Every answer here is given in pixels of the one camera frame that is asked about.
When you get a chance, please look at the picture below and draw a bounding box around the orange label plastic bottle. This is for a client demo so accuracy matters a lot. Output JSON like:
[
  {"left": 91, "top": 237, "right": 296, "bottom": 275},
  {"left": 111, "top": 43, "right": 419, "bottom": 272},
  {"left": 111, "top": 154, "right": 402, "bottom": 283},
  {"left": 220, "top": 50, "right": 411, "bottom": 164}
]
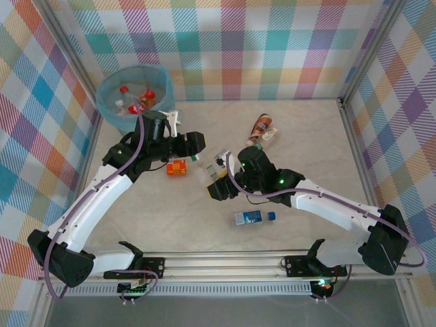
[{"left": 166, "top": 159, "right": 188, "bottom": 177}]

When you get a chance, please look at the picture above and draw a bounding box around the brown plastic bottle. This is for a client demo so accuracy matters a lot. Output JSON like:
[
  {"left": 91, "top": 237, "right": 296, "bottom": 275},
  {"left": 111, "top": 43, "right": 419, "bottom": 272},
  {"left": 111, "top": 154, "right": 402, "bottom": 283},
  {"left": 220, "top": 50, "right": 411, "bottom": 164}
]
[{"left": 246, "top": 112, "right": 274, "bottom": 147}]

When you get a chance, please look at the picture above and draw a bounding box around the blue label water bottle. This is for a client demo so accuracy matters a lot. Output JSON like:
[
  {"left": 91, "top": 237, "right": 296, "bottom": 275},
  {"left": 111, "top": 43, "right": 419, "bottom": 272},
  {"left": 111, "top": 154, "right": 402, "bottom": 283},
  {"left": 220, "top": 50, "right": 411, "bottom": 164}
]
[{"left": 234, "top": 210, "right": 277, "bottom": 226}]

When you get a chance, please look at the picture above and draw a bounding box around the blue bin liner bag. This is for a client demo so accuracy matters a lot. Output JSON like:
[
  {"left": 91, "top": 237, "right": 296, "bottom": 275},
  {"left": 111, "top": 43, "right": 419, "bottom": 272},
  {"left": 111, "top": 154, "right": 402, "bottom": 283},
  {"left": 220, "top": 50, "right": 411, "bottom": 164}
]
[{"left": 95, "top": 64, "right": 176, "bottom": 125}]

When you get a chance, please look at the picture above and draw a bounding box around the grey plastic bin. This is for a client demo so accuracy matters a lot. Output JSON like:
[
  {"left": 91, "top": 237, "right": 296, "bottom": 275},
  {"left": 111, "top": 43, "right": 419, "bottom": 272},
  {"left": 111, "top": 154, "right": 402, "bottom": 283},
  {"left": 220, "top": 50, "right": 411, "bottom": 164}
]
[{"left": 95, "top": 65, "right": 176, "bottom": 136}]

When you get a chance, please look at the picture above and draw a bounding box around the left control board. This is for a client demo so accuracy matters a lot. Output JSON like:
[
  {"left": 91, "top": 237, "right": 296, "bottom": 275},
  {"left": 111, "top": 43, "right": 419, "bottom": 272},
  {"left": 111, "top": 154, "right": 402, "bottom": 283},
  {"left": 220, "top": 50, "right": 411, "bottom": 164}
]
[{"left": 117, "top": 281, "right": 153, "bottom": 297}]

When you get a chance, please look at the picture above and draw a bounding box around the control board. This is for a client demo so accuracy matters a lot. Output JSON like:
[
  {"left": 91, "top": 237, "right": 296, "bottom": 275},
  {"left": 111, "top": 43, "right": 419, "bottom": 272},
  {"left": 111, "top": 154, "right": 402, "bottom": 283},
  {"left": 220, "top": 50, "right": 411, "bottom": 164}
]
[
  {"left": 117, "top": 281, "right": 153, "bottom": 297},
  {"left": 311, "top": 279, "right": 337, "bottom": 296}
]

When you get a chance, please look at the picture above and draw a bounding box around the right control board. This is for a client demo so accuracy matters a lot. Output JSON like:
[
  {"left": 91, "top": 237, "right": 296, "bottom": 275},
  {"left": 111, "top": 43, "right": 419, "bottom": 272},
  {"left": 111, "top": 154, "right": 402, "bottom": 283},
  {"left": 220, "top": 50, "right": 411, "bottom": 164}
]
[{"left": 311, "top": 279, "right": 337, "bottom": 296}]

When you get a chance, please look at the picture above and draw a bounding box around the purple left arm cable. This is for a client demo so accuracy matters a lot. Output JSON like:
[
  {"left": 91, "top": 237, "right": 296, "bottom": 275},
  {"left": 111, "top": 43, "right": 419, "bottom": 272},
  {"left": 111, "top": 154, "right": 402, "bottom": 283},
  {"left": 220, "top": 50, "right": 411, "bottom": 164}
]
[{"left": 44, "top": 97, "right": 159, "bottom": 304}]

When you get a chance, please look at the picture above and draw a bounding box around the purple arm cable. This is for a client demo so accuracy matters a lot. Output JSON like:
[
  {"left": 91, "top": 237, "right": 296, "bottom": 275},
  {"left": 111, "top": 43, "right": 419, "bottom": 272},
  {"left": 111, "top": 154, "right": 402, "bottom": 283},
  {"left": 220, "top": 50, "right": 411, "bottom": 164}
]
[
  {"left": 224, "top": 151, "right": 429, "bottom": 303},
  {"left": 44, "top": 97, "right": 159, "bottom": 304}
]

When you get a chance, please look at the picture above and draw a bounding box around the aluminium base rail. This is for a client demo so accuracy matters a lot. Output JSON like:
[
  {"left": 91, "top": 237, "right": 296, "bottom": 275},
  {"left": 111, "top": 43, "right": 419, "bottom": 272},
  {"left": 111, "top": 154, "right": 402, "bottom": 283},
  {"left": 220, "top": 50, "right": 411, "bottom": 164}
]
[{"left": 36, "top": 251, "right": 414, "bottom": 283}]

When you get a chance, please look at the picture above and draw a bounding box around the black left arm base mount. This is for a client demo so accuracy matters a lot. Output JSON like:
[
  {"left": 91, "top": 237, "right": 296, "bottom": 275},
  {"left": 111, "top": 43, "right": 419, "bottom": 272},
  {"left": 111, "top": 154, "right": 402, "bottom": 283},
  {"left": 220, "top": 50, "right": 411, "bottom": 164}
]
[{"left": 103, "top": 255, "right": 166, "bottom": 281}]

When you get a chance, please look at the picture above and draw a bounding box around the aluminium side rail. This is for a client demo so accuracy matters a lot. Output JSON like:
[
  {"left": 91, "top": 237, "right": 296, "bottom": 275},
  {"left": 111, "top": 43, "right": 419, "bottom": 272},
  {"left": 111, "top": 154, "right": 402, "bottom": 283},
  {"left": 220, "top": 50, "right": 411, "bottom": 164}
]
[
  {"left": 337, "top": 97, "right": 396, "bottom": 253},
  {"left": 73, "top": 112, "right": 105, "bottom": 202}
]

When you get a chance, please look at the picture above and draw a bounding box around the slotted grey cable duct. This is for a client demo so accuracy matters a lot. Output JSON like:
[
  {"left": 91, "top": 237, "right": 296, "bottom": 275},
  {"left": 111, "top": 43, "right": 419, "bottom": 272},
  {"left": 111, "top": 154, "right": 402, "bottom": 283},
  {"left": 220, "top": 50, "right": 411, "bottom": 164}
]
[{"left": 53, "top": 284, "right": 313, "bottom": 298}]

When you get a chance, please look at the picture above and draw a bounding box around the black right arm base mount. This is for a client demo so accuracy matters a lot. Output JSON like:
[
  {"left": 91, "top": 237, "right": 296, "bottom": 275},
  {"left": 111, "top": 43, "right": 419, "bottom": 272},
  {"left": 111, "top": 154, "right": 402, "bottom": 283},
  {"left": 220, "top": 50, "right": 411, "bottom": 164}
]
[{"left": 283, "top": 254, "right": 348, "bottom": 279}]

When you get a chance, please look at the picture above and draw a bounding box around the plaid cloth wall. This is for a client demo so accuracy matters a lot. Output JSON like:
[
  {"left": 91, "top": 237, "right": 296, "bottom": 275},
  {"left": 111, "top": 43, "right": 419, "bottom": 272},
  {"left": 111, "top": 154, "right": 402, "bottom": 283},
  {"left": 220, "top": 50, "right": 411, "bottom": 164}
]
[
  {"left": 0, "top": 0, "right": 91, "bottom": 327},
  {"left": 345, "top": 0, "right": 436, "bottom": 327},
  {"left": 47, "top": 0, "right": 388, "bottom": 102}
]

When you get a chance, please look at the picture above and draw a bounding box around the aluminium frame post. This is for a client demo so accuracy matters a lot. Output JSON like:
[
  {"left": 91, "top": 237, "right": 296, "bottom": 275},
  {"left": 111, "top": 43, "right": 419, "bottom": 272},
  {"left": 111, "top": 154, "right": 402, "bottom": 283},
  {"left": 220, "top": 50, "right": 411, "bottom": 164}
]
[
  {"left": 339, "top": 0, "right": 409, "bottom": 103},
  {"left": 39, "top": 0, "right": 99, "bottom": 115}
]

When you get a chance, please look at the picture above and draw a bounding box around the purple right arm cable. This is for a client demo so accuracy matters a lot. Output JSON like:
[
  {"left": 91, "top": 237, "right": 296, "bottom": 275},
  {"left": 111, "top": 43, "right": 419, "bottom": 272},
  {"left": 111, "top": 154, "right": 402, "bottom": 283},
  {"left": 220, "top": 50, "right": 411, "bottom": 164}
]
[{"left": 224, "top": 151, "right": 429, "bottom": 303}]

